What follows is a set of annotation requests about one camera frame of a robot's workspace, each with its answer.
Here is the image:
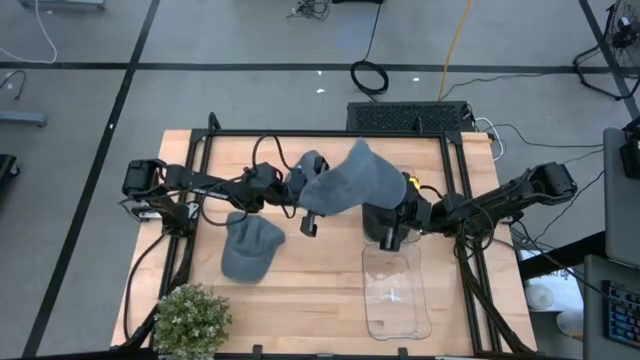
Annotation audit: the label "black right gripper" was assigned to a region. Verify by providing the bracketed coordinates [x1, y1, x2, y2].
[378, 172, 435, 253]

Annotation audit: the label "gray baseball cap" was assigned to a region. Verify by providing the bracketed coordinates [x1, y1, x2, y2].
[291, 138, 408, 218]
[220, 210, 287, 285]

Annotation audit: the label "black computer case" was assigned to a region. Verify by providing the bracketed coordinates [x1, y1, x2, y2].
[346, 100, 476, 133]

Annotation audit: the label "white paper roll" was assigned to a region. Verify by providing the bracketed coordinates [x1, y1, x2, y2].
[557, 309, 584, 336]
[524, 282, 556, 311]

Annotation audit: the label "black desk leg bar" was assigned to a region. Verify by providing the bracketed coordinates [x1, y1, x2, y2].
[517, 232, 606, 281]

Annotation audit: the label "small green potted plant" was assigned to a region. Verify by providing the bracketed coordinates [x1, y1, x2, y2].
[152, 283, 234, 360]

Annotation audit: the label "gray desk top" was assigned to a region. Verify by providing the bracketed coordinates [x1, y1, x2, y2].
[582, 254, 640, 360]
[602, 127, 640, 269]

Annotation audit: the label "black desk device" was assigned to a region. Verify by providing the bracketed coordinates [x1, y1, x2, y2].
[619, 117, 640, 180]

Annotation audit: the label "keyboard with coloured keys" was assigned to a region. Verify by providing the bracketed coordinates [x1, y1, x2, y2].
[602, 279, 640, 351]

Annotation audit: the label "black floor fan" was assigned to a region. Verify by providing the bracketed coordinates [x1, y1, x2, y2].
[572, 0, 640, 101]

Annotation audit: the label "gray furniture foot bar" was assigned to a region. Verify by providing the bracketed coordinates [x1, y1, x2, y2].
[0, 110, 49, 129]
[19, 0, 107, 12]

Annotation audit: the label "black furniture caster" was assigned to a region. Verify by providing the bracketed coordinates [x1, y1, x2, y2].
[0, 153, 21, 181]

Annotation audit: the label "black aluminium table frame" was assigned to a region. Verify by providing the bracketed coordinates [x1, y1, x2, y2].
[119, 112, 536, 360]

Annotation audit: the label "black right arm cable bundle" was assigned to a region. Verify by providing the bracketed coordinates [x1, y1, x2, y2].
[452, 232, 534, 356]

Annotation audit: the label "coiled black floor cable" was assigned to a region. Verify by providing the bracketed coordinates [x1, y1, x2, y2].
[349, 0, 390, 101]

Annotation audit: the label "thin black floor cable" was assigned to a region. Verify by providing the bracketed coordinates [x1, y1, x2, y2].
[439, 73, 546, 101]
[482, 122, 604, 150]

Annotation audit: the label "yellow floor cable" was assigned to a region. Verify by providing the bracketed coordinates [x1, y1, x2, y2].
[437, 0, 474, 101]

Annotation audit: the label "black left arm base cable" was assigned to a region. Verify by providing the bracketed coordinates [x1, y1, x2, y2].
[122, 230, 171, 344]

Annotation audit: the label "tangled black cable bundle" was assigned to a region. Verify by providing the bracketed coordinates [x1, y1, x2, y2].
[287, 0, 331, 21]

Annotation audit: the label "hooked black floor cable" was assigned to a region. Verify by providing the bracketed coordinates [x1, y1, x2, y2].
[0, 69, 27, 100]

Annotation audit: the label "white floor cable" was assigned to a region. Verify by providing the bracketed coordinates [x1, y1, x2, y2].
[0, 0, 59, 65]

